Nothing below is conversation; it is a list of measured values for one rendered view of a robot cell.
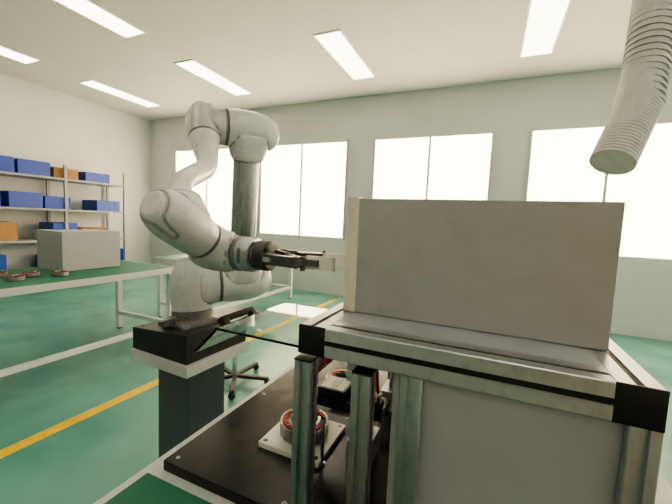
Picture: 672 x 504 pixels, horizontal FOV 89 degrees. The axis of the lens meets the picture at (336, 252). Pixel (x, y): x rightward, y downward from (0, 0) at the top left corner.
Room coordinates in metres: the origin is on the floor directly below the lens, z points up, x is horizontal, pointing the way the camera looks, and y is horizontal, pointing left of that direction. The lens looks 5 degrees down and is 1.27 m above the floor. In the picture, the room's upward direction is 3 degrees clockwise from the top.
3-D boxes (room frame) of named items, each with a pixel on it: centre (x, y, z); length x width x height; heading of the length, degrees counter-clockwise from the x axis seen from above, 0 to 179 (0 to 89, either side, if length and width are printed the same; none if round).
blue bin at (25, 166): (5.40, 4.85, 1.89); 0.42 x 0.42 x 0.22; 66
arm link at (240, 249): (0.87, 0.22, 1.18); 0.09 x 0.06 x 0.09; 156
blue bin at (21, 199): (5.30, 4.90, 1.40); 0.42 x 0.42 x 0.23; 66
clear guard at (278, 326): (0.70, 0.07, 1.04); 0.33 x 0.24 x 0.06; 66
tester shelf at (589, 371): (0.74, -0.29, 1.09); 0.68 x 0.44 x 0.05; 156
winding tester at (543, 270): (0.73, -0.28, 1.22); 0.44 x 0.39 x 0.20; 156
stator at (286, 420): (0.76, 0.06, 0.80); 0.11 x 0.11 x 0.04
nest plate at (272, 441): (0.76, 0.06, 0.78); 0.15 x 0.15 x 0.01; 66
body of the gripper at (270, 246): (0.84, 0.15, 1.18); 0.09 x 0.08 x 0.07; 66
